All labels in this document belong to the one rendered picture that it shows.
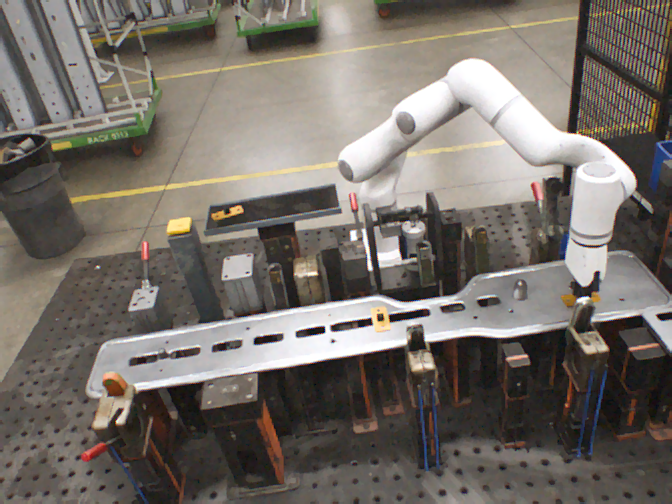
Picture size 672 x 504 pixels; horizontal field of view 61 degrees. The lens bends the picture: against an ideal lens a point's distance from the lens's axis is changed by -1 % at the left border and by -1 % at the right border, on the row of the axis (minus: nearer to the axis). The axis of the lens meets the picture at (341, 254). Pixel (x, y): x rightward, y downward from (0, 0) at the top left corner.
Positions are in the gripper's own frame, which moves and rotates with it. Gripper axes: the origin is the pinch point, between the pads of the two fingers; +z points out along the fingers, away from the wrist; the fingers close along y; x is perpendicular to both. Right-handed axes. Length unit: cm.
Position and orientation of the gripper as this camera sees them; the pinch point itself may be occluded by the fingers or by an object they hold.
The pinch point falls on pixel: (582, 290)
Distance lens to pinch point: 142.6
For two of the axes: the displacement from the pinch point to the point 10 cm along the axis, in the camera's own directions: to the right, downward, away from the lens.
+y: 1.0, 5.8, -8.1
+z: 1.4, 8.0, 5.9
